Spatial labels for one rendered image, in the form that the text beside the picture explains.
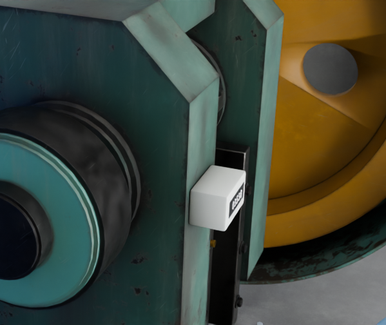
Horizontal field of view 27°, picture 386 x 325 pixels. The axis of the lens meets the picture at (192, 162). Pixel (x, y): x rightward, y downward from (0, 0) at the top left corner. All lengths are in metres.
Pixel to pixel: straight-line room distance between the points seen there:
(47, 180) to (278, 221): 0.73
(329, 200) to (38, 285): 0.69
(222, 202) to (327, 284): 2.42
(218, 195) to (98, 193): 0.14
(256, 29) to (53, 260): 0.44
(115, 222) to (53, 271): 0.07
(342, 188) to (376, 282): 1.95
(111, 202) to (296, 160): 0.68
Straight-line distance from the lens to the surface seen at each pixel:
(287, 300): 3.08
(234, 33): 1.05
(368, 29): 1.28
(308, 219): 1.37
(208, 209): 0.81
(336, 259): 1.38
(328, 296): 3.14
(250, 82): 1.06
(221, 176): 0.84
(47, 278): 0.76
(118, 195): 0.74
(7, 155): 0.72
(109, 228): 0.73
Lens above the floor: 1.69
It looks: 24 degrees down
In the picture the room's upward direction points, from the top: 3 degrees clockwise
